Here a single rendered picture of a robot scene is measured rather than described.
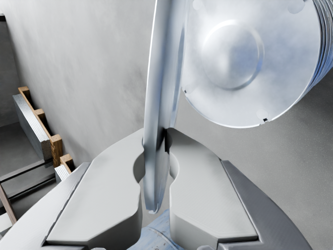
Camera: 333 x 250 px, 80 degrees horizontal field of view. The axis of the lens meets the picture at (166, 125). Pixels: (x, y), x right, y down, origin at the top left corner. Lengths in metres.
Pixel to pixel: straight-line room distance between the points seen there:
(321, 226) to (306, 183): 0.17
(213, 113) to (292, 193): 0.53
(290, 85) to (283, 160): 0.48
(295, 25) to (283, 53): 0.04
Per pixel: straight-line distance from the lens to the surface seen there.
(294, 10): 0.39
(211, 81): 0.45
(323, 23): 0.41
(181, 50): 0.29
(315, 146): 0.79
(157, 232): 1.03
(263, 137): 0.83
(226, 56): 0.43
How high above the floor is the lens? 0.71
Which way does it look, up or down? 40 degrees down
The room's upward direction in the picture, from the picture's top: 116 degrees counter-clockwise
